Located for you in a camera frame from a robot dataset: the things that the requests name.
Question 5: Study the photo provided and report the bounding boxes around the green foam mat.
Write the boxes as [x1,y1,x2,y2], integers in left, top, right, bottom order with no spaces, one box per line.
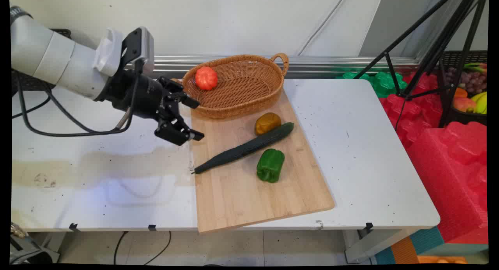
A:
[336,68,408,98]

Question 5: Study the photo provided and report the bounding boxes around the oval wicker basket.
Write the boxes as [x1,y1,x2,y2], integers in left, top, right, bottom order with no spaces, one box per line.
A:
[171,53,290,119]

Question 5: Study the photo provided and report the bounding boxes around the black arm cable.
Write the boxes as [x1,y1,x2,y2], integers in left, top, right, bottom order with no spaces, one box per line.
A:
[11,94,52,119]

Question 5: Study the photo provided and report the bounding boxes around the dark green cucumber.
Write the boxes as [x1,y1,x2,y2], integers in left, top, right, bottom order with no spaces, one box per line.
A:
[192,122,295,174]

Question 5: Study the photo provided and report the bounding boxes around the black plastic fruit basket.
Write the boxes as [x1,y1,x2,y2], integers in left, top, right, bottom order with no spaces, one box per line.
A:
[438,50,488,126]

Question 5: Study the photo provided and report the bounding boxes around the yellow banana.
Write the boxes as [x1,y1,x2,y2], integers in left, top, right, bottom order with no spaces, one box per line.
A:
[471,91,488,115]

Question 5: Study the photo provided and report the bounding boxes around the green bell pepper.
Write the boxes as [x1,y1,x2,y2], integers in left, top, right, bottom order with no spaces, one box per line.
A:
[256,148,285,183]

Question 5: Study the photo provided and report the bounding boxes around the teal orange floor mat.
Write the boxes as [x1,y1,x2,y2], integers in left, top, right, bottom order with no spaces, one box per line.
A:
[373,226,488,265]

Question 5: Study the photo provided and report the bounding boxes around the black tripod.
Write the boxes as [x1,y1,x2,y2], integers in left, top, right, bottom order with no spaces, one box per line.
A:
[353,0,488,128]

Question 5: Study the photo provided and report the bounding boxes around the bamboo cutting board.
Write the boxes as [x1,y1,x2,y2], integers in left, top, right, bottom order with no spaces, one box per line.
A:
[190,87,336,234]

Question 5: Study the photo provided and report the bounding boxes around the grey table leg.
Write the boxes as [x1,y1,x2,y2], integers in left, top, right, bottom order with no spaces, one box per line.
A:
[342,228,414,264]

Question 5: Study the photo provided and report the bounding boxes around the black floor cable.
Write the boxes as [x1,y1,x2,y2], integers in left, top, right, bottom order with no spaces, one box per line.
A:
[142,231,172,266]
[113,231,129,265]

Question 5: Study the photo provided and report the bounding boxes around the brown potato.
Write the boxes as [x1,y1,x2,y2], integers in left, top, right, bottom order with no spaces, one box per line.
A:
[255,112,281,137]

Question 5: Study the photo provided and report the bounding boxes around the purple grape bunch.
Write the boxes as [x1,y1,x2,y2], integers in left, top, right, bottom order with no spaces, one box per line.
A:
[446,67,488,94]

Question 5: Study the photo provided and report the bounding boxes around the red orange tomato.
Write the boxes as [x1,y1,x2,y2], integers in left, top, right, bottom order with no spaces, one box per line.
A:
[195,66,218,91]

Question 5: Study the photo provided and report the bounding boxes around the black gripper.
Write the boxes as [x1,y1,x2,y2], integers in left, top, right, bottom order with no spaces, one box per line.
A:
[102,72,205,147]

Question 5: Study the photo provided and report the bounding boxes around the silver black wrist camera box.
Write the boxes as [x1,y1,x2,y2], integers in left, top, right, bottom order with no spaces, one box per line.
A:
[120,27,156,78]

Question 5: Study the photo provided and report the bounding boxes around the black plastic vegetable basket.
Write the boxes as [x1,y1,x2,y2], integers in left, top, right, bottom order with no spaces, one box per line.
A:
[11,28,73,96]

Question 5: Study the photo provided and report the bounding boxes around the green red fruit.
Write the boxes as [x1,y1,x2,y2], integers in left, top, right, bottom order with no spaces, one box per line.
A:
[463,62,488,74]

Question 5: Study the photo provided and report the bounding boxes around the red yellow mango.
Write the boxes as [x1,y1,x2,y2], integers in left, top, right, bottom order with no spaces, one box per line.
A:
[453,97,477,113]

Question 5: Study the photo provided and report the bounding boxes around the metal wall rail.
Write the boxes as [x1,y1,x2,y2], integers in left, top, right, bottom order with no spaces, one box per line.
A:
[125,54,421,80]

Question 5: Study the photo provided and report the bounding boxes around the small red foam mat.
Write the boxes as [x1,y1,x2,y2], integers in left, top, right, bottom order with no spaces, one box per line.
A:
[379,72,443,150]

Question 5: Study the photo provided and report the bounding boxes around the cable with metal connector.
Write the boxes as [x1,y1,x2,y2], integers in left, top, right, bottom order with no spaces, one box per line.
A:
[10,222,28,239]

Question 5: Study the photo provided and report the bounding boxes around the large red foam mat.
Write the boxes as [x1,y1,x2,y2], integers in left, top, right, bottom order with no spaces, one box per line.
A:
[407,121,488,244]

